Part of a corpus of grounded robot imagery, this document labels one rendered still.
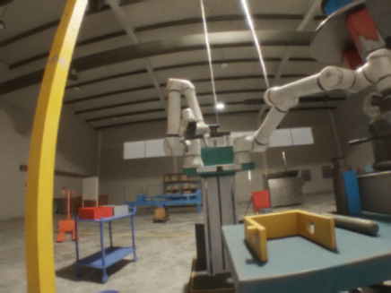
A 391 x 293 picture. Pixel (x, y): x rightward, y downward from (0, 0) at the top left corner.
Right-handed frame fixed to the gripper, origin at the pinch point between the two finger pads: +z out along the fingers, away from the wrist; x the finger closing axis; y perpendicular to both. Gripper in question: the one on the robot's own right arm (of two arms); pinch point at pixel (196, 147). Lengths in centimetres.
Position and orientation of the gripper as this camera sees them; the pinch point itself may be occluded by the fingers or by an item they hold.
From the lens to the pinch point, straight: 115.1
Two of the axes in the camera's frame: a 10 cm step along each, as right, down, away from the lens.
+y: -0.3, 5.8, 8.1
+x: -9.8, 1.5, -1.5
